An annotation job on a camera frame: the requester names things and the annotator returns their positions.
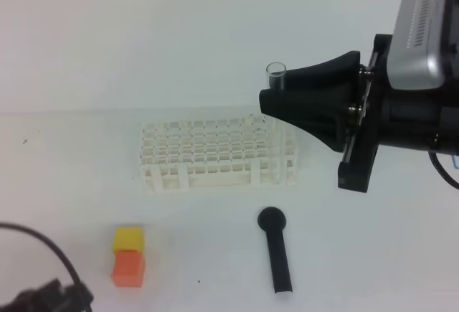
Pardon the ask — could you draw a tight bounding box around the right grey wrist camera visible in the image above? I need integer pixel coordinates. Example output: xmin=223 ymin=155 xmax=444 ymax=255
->
xmin=387 ymin=0 xmax=458 ymax=91

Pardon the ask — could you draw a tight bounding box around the clear glass test tube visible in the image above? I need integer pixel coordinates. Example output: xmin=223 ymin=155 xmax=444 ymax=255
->
xmin=265 ymin=61 xmax=290 ymax=186

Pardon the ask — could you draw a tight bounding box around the white test tube rack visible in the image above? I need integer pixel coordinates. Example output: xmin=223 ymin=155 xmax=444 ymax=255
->
xmin=139 ymin=114 xmax=298 ymax=193

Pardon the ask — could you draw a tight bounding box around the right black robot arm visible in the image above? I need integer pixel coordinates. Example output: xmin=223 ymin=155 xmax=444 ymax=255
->
xmin=259 ymin=34 xmax=458 ymax=192

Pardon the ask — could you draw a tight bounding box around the black plastic scoop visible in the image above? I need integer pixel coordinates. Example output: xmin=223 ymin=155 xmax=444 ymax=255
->
xmin=257 ymin=207 xmax=293 ymax=293

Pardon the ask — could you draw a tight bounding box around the left black camera cable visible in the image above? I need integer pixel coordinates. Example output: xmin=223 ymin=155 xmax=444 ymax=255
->
xmin=0 ymin=222 xmax=85 ymax=291

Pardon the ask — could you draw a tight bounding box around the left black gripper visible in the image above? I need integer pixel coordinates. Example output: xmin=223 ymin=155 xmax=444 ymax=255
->
xmin=1 ymin=280 xmax=94 ymax=312

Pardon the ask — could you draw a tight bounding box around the yellow cube block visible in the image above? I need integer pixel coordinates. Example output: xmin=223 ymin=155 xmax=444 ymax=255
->
xmin=112 ymin=227 xmax=145 ymax=253

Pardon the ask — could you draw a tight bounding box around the orange cube block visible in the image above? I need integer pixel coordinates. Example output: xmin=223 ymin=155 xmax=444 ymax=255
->
xmin=111 ymin=250 xmax=146 ymax=288

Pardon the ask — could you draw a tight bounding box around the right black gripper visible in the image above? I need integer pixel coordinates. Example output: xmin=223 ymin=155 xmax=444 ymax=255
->
xmin=259 ymin=34 xmax=445 ymax=193

